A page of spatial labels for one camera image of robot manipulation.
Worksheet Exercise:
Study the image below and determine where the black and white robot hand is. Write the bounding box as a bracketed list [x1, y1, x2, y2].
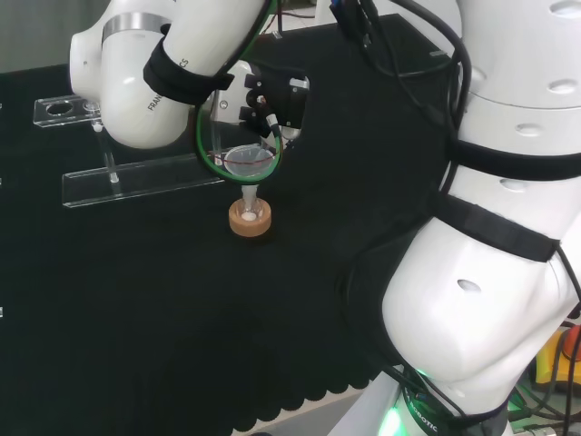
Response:
[209, 61, 313, 143]

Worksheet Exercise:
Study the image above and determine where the clear plastic funnel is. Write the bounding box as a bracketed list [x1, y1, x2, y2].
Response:
[224, 144, 277, 201]

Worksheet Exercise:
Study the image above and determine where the clear round-bottom flask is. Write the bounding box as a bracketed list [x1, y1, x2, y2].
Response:
[239, 186, 265, 224]

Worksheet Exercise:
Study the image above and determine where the clear funnel stand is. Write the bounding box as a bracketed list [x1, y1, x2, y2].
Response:
[34, 93, 228, 210]

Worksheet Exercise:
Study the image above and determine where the black bench cloth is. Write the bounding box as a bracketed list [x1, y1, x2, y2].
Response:
[0, 13, 464, 436]

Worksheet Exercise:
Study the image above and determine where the yellow stop button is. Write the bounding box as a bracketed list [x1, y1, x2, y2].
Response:
[534, 312, 581, 390]

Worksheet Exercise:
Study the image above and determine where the green cable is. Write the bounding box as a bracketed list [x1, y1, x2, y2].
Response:
[195, 0, 286, 182]

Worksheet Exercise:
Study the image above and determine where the cork ring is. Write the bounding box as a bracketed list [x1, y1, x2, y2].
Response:
[228, 199, 272, 237]

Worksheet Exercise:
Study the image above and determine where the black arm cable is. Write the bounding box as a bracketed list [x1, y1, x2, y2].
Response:
[330, 0, 473, 137]

